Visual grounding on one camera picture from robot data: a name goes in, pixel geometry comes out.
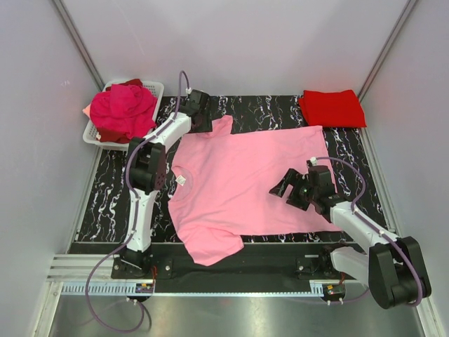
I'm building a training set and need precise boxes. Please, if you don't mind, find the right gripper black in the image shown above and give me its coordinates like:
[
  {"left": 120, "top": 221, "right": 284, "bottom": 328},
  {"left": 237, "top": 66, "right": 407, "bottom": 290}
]
[{"left": 269, "top": 168, "right": 318, "bottom": 212}]

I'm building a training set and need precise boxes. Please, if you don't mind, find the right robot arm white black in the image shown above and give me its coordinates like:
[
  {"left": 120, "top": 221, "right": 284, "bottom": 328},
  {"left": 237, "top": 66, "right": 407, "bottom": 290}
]
[{"left": 269, "top": 165, "right": 431, "bottom": 309}]

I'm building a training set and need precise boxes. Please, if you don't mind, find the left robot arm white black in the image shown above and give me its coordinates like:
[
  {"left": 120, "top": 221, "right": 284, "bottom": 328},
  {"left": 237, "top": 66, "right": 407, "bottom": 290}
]
[{"left": 119, "top": 88, "right": 212, "bottom": 278}]

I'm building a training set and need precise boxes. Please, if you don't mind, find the crumpled magenta t shirt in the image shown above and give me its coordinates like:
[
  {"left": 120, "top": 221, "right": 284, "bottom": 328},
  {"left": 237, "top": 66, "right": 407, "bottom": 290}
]
[{"left": 89, "top": 84, "right": 157, "bottom": 144}]

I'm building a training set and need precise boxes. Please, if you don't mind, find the folded red t shirt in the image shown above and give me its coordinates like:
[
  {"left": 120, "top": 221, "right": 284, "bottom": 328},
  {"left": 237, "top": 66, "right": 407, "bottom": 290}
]
[{"left": 298, "top": 89, "right": 367, "bottom": 128}]

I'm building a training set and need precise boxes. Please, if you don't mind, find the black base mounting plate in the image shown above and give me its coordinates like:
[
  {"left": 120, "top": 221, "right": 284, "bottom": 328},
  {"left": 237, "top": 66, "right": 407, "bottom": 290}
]
[{"left": 111, "top": 243, "right": 340, "bottom": 296}]

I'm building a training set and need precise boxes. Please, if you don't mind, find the light pink t shirt in basket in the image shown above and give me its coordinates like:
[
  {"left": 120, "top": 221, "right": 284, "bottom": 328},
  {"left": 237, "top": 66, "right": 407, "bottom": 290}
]
[{"left": 83, "top": 105, "right": 91, "bottom": 117}]

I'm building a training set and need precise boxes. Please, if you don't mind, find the aluminium rail front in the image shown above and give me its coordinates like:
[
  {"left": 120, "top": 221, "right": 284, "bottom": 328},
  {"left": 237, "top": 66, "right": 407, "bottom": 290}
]
[{"left": 45, "top": 254, "right": 431, "bottom": 299}]

